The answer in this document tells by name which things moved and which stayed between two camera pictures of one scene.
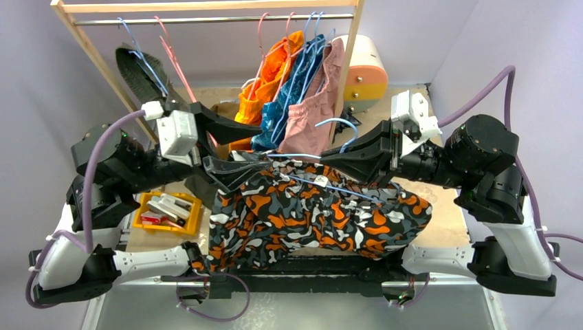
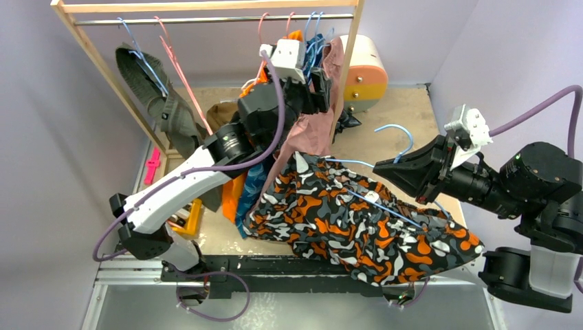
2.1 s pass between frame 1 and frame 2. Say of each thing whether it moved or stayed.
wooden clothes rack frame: stayed
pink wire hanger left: stayed
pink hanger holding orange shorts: stayed
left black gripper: moved
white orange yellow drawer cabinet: stayed
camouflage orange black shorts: moved
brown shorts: stayed
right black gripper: moved
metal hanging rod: stayed
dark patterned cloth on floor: stayed
